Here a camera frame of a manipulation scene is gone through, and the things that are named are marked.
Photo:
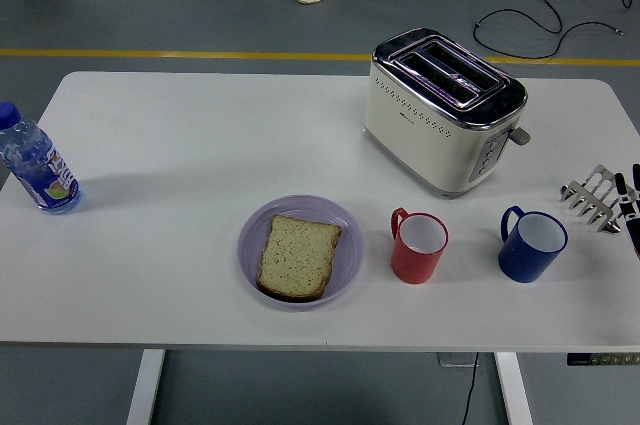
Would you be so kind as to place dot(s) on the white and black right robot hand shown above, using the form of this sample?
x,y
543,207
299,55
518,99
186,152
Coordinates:
x,y
634,225

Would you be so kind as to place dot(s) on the blue enamel cup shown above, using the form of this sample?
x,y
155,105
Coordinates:
x,y
520,262

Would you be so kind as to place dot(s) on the black desk control panel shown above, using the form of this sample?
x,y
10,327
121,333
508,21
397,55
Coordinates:
x,y
605,359

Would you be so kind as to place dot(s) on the red enamel cup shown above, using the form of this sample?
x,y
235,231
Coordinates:
x,y
412,265

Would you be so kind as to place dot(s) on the slice of toast bread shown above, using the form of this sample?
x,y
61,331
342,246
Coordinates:
x,y
300,257

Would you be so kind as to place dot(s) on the silver metal toast rack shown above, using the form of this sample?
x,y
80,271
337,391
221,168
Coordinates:
x,y
595,195

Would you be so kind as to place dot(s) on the white table leg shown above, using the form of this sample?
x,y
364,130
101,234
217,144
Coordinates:
x,y
146,385
512,390

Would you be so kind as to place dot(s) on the grey box under table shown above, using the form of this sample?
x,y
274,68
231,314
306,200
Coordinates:
x,y
452,359

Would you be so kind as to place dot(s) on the cream and chrome toaster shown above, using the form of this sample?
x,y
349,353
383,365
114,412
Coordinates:
x,y
420,145

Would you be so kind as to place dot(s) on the lilac round plate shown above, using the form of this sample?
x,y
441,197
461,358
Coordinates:
x,y
250,255

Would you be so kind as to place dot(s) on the plastic bottle with blue cap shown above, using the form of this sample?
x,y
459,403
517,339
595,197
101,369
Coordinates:
x,y
37,170

